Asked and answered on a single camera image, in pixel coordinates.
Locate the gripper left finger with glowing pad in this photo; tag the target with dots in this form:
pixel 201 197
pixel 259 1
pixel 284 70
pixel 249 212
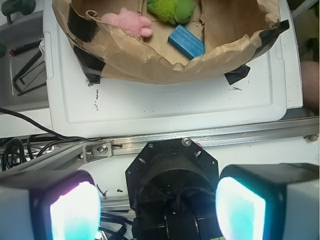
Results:
pixel 48 205

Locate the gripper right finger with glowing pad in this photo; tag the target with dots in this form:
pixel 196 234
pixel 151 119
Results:
pixel 269 201

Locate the green plush animal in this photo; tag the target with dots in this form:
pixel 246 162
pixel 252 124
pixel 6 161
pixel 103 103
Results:
pixel 172 11

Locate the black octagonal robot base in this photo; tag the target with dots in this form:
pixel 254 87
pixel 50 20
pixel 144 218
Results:
pixel 173 196

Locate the black hex key set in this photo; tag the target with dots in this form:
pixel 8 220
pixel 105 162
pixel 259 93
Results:
pixel 28 72

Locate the red black marker pen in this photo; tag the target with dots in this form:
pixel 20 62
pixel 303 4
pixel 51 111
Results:
pixel 22 49

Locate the brown paper bag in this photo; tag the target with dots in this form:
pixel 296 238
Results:
pixel 234 32

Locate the blue rectangular block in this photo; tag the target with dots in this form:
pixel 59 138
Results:
pixel 186 43

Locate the pink plush bunny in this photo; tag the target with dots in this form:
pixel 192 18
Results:
pixel 130 22

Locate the aluminium extrusion rail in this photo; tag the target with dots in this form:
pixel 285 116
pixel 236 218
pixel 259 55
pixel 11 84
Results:
pixel 68 154

